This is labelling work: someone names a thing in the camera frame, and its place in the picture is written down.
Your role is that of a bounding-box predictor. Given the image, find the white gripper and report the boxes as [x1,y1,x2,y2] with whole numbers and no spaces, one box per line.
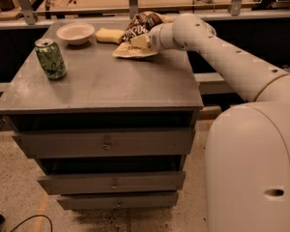
[130,23,179,50]

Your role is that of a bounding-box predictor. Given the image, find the brown chip bag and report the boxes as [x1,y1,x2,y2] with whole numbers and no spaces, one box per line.
[112,11,173,58]

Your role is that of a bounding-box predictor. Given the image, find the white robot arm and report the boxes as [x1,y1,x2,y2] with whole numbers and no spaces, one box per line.
[132,14,290,232]

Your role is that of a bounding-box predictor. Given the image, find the yellow sponge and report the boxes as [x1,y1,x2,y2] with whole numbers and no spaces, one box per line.
[96,28,124,44]

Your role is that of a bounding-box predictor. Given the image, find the white bowl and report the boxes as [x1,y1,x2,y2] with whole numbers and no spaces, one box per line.
[56,22,95,45]

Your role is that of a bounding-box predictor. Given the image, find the green soda can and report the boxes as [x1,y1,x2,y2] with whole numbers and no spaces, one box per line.
[35,38,67,80]

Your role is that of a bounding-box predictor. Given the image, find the grey drawer cabinet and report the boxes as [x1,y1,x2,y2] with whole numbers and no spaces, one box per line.
[0,18,205,211]

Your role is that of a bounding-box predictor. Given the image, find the top grey drawer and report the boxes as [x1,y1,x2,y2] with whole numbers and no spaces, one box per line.
[13,128,194,159]

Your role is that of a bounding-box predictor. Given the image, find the grey drawer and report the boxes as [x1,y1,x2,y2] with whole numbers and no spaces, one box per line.
[38,171,186,194]
[13,128,194,159]
[57,191,179,210]

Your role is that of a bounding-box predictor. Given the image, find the middle grey drawer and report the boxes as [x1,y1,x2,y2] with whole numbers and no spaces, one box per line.
[38,171,186,194]

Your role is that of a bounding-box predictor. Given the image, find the bottom grey drawer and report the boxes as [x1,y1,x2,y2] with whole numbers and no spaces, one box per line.
[57,191,179,210]

